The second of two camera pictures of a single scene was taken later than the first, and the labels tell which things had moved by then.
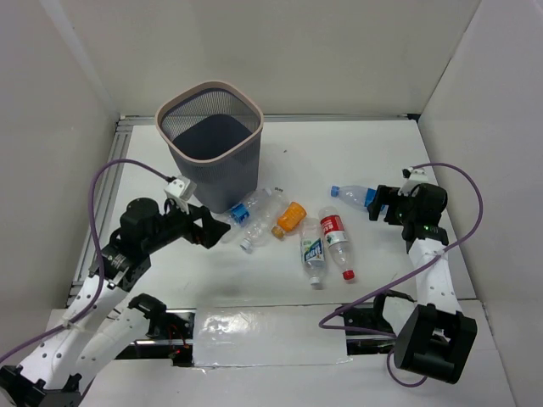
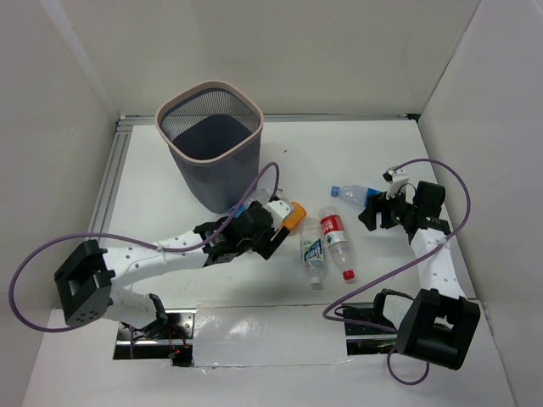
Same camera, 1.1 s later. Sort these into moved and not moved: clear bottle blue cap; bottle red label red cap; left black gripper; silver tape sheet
Moved: left black gripper
Not moved: silver tape sheet; bottle red label red cap; clear bottle blue cap
